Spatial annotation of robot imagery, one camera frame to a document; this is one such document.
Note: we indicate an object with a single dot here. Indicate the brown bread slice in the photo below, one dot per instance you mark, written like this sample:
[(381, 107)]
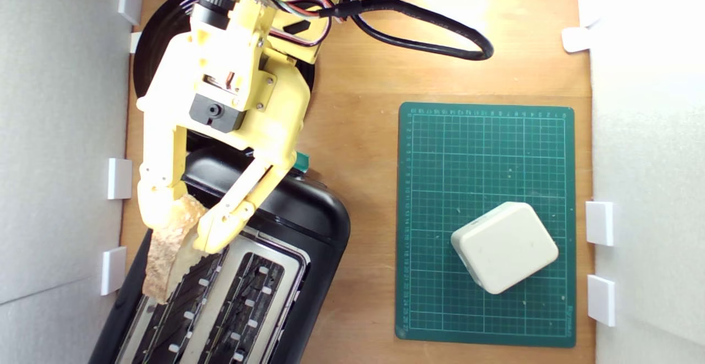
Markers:
[(165, 265)]

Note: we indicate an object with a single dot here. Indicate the green toaster lever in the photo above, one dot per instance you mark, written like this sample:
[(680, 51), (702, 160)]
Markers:
[(303, 161)]

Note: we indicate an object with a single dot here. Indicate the black two-slot toaster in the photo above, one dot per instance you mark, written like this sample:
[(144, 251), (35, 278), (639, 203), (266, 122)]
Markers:
[(308, 232)]

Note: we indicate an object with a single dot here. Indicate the black plate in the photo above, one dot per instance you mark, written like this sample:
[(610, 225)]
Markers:
[(160, 39)]

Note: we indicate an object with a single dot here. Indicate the green cutting mat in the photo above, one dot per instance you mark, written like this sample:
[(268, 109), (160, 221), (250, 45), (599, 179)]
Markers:
[(440, 160)]

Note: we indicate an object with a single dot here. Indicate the white block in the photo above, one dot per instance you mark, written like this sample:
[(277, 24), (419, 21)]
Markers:
[(504, 248)]

